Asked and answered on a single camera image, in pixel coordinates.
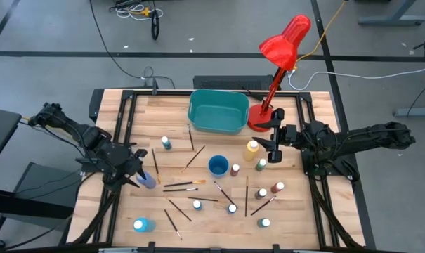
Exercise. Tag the red desk lamp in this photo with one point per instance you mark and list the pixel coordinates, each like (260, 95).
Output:
(282, 45)

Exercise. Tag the large light blue paint bottle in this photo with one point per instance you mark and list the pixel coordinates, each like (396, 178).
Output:
(147, 225)

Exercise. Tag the gold ferrule black paintbrush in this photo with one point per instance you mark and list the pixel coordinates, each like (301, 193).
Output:
(201, 199)

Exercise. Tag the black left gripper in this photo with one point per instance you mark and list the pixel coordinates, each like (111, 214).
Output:
(122, 160)

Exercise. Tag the orange bristle paintbrush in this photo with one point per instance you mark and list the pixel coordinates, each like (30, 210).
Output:
(184, 183)

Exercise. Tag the small maroon paint bottle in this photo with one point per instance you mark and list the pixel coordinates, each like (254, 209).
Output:
(234, 171)

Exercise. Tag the gray desk foot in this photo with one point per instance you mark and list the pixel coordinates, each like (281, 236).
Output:
(416, 112)

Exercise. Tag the large yellow paint bottle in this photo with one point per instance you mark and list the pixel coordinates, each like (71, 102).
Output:
(250, 152)

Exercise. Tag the silver ferrule black paintbrush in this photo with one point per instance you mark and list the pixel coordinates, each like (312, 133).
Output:
(225, 194)
(180, 190)

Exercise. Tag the black cart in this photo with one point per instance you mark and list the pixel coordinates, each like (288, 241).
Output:
(40, 182)

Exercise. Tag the small red paint bottle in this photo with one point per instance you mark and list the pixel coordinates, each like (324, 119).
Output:
(276, 188)

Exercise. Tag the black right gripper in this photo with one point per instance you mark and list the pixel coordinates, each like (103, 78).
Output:
(289, 135)

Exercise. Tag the teal plastic bin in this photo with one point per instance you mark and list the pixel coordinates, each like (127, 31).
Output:
(215, 116)

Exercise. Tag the large purple paint bottle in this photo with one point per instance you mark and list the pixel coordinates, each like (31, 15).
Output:
(149, 181)

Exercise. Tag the gray desk leg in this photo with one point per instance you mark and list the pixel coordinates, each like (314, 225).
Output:
(391, 20)

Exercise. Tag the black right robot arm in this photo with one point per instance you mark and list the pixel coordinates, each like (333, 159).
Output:
(373, 137)

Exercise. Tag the blue plastic cup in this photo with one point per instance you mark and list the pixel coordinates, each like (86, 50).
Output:
(218, 168)

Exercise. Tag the small teal paint bottle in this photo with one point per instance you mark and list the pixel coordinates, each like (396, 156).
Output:
(263, 222)
(166, 144)

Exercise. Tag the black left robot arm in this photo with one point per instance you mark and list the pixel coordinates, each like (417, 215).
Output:
(71, 126)

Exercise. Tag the small dark paint bottle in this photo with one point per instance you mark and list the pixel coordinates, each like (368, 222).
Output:
(259, 194)

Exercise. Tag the black grille box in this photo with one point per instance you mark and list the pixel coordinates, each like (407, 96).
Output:
(229, 82)

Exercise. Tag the small green paint bottle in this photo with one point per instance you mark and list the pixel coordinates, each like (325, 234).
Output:
(260, 166)

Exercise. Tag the small blue paint bottle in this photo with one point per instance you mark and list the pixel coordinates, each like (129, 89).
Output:
(232, 209)
(197, 205)

